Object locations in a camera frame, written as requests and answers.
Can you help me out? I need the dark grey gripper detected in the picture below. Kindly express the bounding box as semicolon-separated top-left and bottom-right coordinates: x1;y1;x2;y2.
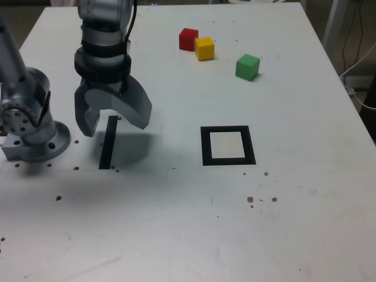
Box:
73;74;153;138

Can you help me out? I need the red cube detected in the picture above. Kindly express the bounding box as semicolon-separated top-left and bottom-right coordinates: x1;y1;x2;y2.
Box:
179;28;199;52

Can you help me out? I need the yellow cube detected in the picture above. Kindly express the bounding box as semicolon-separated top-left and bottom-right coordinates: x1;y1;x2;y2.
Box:
194;36;216;62

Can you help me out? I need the green cube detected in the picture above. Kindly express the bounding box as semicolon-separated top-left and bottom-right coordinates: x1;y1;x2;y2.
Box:
235;53;261;82

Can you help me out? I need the black tape square outline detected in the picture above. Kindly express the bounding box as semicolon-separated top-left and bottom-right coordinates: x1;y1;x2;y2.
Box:
200;125;257;167

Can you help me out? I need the black tape strip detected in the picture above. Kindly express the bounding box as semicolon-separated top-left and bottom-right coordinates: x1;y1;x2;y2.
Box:
98;115;119;170

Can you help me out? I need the white frame leg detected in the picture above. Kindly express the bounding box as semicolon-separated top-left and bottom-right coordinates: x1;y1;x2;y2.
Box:
321;0;362;52

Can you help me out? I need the black hanging cable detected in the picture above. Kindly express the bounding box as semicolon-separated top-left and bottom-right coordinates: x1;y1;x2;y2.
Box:
341;0;365;76

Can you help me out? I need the white cable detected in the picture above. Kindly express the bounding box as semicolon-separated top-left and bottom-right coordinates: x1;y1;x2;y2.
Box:
339;42;376;110

